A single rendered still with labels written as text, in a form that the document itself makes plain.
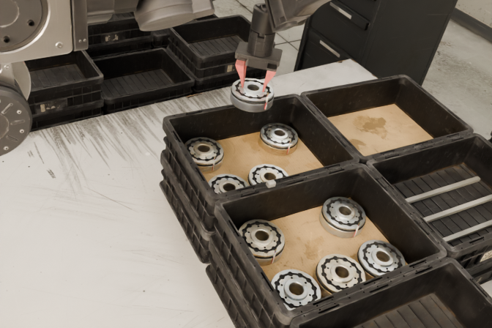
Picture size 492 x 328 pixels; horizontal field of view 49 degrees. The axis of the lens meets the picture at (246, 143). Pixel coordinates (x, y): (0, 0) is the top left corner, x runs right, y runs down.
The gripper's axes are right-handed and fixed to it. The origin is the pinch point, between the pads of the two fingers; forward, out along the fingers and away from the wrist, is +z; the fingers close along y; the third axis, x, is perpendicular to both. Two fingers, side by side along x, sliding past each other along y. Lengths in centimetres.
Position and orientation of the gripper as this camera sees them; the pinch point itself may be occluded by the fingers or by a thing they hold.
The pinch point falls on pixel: (253, 86)
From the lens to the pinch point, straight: 127.7
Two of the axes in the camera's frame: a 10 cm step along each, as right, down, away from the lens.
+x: -1.6, 5.7, -8.1
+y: -9.8, -2.1, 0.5
